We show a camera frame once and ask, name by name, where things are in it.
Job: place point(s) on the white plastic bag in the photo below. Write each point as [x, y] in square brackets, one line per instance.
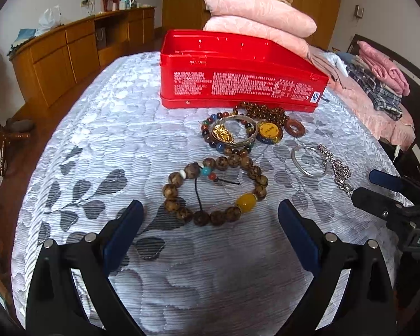
[49, 17]

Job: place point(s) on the wall socket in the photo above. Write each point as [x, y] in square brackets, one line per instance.
[86, 2]

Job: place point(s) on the grey leaf-pattern bedspread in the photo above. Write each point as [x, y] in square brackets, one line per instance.
[126, 129]

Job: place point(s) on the wall switch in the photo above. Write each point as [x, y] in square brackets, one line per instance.
[359, 11]

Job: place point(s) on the plaid clothes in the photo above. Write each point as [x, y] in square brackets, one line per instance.
[374, 87]

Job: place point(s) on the long wooden cabinet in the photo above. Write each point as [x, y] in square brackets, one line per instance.
[56, 63]

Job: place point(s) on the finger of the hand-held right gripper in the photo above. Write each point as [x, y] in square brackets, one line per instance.
[385, 179]
[374, 199]

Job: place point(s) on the grey paper bag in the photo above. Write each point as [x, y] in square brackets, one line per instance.
[101, 38]

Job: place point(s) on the wooden wardrobe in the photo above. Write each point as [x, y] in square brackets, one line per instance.
[182, 3]

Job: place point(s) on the gold ornament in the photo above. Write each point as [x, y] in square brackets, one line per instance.
[222, 133]

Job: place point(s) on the red plastic box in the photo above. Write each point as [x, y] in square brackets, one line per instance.
[238, 84]

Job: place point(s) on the light blue cloth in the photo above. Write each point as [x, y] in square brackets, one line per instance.
[341, 59]

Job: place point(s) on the small pink folded blanket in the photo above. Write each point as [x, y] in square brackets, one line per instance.
[385, 66]

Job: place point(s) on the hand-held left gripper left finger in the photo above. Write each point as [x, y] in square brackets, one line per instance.
[126, 231]

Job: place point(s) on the grey slipper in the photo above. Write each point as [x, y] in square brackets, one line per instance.
[20, 125]

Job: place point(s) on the pink folded quilt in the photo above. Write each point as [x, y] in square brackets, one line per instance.
[259, 10]
[266, 35]

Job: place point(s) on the folded clothes pile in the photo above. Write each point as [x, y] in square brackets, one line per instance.
[357, 101]

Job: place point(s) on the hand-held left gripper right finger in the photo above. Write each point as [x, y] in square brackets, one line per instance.
[297, 231]

